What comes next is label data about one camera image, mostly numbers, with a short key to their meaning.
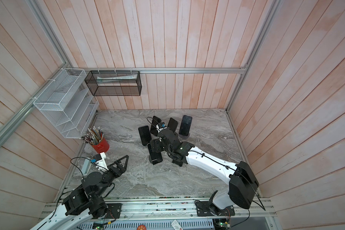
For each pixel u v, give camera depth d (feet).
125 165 2.16
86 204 1.75
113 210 2.40
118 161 2.09
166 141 1.90
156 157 2.82
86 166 2.83
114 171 2.05
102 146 2.96
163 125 2.22
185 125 3.23
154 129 3.32
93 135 2.69
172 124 3.03
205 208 2.40
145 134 3.48
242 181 1.35
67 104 2.40
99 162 2.09
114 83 3.47
